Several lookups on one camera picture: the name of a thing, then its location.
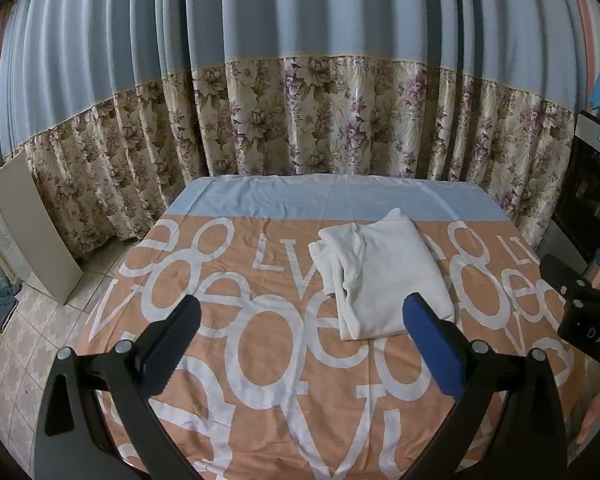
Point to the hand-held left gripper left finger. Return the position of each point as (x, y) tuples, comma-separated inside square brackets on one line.
[(167, 355)]

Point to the white fleece garment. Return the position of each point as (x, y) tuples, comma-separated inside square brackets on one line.
[(380, 280)]

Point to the white board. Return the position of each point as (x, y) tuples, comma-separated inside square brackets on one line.
[(35, 230)]

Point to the black and white water dispenser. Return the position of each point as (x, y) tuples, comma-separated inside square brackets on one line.
[(595, 185)]

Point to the floral and blue curtain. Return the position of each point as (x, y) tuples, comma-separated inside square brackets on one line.
[(305, 110)]

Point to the white cabinet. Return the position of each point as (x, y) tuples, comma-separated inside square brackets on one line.
[(0, 240)]

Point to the orange and blue printed bedsheet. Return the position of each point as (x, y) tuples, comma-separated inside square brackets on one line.
[(260, 360)]

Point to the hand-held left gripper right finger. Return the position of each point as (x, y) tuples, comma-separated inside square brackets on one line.
[(435, 355)]

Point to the blue cloth on floor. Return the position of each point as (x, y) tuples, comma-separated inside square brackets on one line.
[(2, 295)]

